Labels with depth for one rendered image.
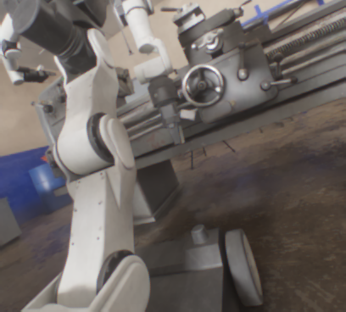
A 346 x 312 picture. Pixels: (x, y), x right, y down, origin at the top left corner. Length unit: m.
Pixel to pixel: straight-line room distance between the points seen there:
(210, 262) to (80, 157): 0.43
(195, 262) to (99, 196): 0.31
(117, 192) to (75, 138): 0.17
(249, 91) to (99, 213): 0.84
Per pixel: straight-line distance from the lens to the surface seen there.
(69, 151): 0.55
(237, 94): 1.04
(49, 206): 4.39
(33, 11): 0.66
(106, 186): 0.50
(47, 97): 1.98
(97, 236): 0.48
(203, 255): 0.61
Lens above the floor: 0.54
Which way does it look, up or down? 2 degrees down
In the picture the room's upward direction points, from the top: 22 degrees counter-clockwise
